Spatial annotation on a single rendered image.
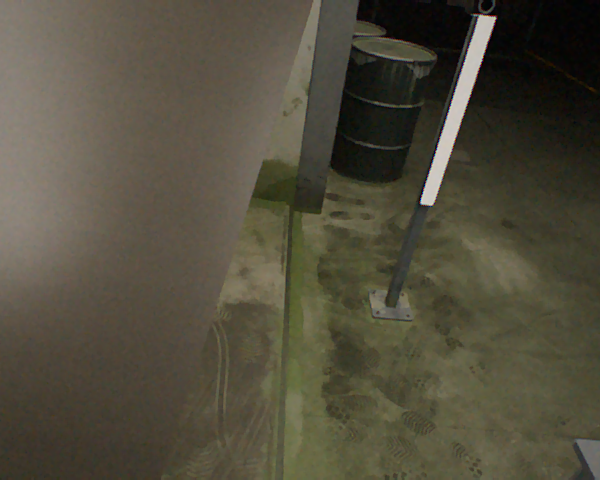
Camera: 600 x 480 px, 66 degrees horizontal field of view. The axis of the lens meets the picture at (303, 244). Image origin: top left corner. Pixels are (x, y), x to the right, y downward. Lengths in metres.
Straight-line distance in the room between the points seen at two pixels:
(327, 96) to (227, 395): 1.61
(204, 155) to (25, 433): 0.40
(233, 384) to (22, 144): 1.54
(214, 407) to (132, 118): 1.51
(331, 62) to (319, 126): 0.35
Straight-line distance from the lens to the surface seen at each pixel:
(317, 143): 2.71
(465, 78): 1.81
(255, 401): 1.80
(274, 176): 2.80
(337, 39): 2.55
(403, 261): 2.16
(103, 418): 0.59
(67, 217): 0.41
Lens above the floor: 1.50
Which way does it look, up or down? 35 degrees down
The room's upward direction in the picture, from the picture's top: 9 degrees clockwise
